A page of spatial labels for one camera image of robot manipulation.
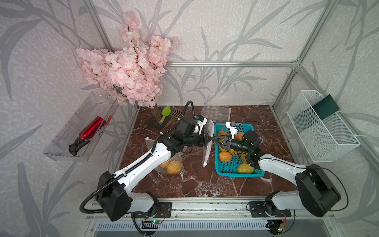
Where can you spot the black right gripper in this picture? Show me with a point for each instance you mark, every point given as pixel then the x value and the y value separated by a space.
pixel 226 138

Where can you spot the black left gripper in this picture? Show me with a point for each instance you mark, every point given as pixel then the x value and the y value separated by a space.
pixel 203 137

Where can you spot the green potato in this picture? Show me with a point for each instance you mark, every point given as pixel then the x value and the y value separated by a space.
pixel 245 168

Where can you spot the yellow orange potato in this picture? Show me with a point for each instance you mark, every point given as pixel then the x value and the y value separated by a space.
pixel 225 157

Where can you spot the clear dotted zipper bag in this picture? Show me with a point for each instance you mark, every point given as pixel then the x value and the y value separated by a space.
pixel 208 130
pixel 177 157
pixel 217 114

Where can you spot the clear dotted zipper bag front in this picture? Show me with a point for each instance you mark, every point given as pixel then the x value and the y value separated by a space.
pixel 177 157

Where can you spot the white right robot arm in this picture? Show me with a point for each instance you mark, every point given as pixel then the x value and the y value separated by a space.
pixel 315 192

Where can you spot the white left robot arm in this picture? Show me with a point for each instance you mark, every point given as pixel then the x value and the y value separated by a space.
pixel 114 195

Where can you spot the clear dotted zipper bag back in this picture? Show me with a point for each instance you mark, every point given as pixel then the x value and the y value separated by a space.
pixel 217 114

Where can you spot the orange potato in basket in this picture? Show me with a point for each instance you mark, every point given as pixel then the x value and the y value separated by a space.
pixel 222 133

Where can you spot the artificial pink blossom tree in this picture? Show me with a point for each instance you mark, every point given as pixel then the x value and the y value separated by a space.
pixel 130 75

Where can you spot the red black hair dryer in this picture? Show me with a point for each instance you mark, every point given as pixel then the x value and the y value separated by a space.
pixel 85 135

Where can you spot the dark green card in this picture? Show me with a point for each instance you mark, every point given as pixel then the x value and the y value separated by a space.
pixel 326 107

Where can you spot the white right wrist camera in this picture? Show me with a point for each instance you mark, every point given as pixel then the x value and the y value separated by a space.
pixel 232 126

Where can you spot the green toy shovel yellow handle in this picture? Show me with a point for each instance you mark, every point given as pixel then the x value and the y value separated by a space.
pixel 165 112

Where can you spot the black square tree base plate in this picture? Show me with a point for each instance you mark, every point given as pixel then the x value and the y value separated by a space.
pixel 151 122

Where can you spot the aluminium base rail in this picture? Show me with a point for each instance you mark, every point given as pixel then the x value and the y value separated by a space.
pixel 216 208

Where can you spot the white wire mesh basket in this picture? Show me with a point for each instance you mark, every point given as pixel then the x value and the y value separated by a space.
pixel 325 140

